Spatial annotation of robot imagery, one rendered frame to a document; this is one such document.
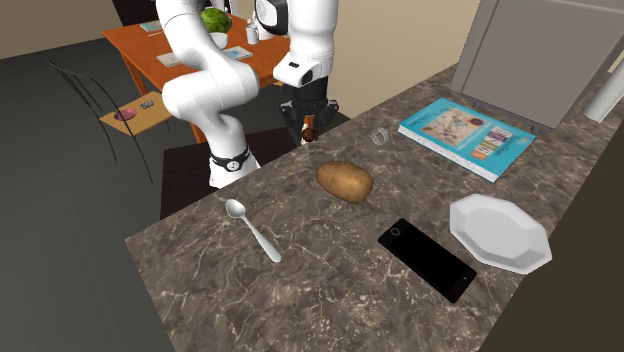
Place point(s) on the grey refrigerator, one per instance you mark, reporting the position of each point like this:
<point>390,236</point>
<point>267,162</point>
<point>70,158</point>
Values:
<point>526,58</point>

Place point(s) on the black smartphone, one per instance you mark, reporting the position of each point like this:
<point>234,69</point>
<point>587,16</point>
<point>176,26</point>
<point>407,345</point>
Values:
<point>426,260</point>

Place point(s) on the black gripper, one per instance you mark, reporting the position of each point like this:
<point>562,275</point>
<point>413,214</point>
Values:
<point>310,95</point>

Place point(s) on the white cylinder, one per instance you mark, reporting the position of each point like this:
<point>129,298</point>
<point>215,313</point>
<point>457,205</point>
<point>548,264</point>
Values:
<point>607,95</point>

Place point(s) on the small clear glass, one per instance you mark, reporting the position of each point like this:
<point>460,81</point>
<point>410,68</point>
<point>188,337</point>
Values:
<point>380,136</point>

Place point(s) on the turquoise book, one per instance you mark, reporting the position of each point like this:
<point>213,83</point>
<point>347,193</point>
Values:
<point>465,136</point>

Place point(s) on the small brown bottle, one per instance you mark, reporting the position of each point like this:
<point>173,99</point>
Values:
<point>308,132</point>

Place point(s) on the dark robot stand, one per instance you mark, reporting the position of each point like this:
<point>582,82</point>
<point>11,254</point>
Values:
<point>187,180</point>

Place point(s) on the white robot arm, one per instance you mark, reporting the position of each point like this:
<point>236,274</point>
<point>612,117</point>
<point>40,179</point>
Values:
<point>209,88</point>

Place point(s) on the white octagonal plate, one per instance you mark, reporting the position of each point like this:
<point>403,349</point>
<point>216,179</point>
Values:
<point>498,233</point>

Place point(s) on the silver spoon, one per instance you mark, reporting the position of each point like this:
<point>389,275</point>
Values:
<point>253,231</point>

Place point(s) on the brown potato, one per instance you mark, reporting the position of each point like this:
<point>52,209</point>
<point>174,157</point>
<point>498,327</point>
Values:
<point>345,181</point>

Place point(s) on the orange wooden table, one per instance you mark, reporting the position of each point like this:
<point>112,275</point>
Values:
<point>141,46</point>

